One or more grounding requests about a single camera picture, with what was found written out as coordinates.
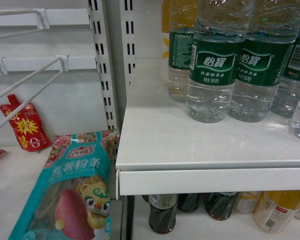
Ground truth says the white shelf with water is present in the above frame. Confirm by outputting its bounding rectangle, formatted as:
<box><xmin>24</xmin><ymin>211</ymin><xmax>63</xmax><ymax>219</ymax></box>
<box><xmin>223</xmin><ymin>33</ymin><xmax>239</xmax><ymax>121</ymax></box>
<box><xmin>116</xmin><ymin>58</ymin><xmax>300</xmax><ymax>196</ymax></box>

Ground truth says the white slotted shelf upright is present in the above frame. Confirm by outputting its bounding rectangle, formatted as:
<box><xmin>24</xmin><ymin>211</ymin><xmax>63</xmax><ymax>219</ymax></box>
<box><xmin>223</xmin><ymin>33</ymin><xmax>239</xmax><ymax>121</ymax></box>
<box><xmin>88</xmin><ymin>0</ymin><xmax>136</xmax><ymax>129</ymax></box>

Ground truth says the water bottle back left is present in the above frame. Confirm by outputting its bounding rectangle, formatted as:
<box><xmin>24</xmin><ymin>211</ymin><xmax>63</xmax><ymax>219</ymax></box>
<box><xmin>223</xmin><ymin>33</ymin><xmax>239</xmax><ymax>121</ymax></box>
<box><xmin>168</xmin><ymin>0</ymin><xmax>199</xmax><ymax>103</ymax></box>

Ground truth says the yellow bottle behind water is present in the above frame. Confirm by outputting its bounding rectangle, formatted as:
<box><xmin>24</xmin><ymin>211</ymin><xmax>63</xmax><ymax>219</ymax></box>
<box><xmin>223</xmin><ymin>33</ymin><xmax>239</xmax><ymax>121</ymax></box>
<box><xmin>160</xmin><ymin>0</ymin><xmax>171</xmax><ymax>85</ymax></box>

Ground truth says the water bottle green label front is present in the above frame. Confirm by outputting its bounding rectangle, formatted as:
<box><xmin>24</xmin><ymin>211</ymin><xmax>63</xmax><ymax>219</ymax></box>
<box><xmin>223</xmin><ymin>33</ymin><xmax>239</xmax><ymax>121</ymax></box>
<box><xmin>186</xmin><ymin>0</ymin><xmax>254</xmax><ymax>123</ymax></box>

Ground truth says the water bottle green label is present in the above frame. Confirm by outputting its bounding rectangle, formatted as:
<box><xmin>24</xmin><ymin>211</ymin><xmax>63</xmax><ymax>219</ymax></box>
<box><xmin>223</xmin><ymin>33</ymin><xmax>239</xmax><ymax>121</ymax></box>
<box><xmin>228</xmin><ymin>0</ymin><xmax>300</xmax><ymax>123</ymax></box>
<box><xmin>186</xmin><ymin>0</ymin><xmax>254</xmax><ymax>123</ymax></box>

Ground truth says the water bottle barcode side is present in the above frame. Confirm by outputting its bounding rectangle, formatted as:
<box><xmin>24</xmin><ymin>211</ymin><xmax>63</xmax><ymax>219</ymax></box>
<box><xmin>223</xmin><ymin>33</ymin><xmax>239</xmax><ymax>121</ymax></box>
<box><xmin>270</xmin><ymin>28</ymin><xmax>300</xmax><ymax>118</ymax></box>

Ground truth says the dark tea bottle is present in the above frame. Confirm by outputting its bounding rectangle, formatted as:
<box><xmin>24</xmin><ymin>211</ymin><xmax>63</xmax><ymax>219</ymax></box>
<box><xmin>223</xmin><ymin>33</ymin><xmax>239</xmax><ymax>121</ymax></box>
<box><xmin>148</xmin><ymin>193</ymin><xmax>178</xmax><ymax>235</ymax></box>
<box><xmin>177</xmin><ymin>193</ymin><xmax>200</xmax><ymax>213</ymax></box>
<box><xmin>205</xmin><ymin>191</ymin><xmax>239</xmax><ymax>221</ymax></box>

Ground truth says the teal sweet potato noodle bag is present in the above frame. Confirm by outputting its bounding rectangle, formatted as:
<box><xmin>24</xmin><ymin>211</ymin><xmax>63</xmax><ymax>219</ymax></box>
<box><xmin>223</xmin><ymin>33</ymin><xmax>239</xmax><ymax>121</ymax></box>
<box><xmin>9</xmin><ymin>129</ymin><xmax>120</xmax><ymax>240</ymax></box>

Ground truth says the white yellow drink bottle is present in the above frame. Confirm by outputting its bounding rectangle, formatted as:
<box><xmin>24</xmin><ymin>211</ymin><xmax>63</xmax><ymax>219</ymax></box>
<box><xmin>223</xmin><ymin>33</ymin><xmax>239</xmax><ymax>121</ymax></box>
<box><xmin>234</xmin><ymin>191</ymin><xmax>262</xmax><ymax>214</ymax></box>

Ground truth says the yellow juice bottle white label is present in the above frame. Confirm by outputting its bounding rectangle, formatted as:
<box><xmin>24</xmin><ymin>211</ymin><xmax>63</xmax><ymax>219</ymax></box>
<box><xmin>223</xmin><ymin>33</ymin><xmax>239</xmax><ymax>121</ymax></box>
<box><xmin>253</xmin><ymin>190</ymin><xmax>300</xmax><ymax>234</ymax></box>

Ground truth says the white wire display hook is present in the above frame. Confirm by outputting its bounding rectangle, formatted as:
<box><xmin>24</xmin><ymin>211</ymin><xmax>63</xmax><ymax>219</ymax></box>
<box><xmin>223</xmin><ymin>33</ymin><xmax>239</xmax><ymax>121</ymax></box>
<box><xmin>0</xmin><ymin>8</ymin><xmax>50</xmax><ymax>39</ymax></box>
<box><xmin>0</xmin><ymin>55</ymin><xmax>83</xmax><ymax>136</ymax></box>

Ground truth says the white wire display hook upper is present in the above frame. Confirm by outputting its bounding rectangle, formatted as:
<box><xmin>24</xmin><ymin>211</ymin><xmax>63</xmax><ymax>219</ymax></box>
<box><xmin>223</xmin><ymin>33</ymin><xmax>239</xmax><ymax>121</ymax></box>
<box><xmin>0</xmin><ymin>8</ymin><xmax>50</xmax><ymax>39</ymax></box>

